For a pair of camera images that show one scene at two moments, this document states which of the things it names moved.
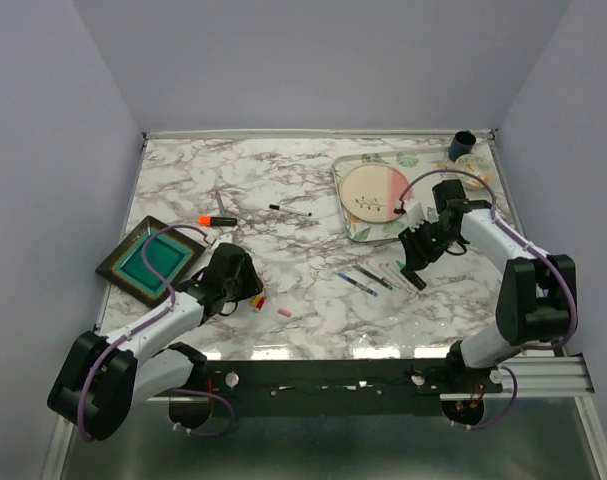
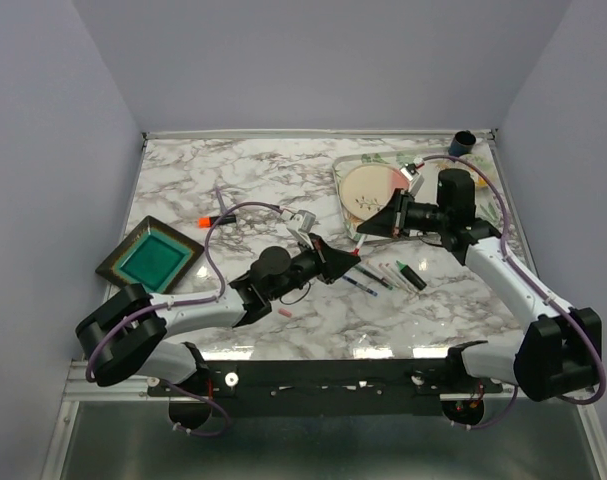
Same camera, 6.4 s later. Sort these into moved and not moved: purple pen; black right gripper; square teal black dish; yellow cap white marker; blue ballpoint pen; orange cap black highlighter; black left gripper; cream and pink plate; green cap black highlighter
Moved: yellow cap white marker; black left gripper; black right gripper
Not moved: orange cap black highlighter; purple pen; square teal black dish; cream and pink plate; green cap black highlighter; blue ballpoint pen
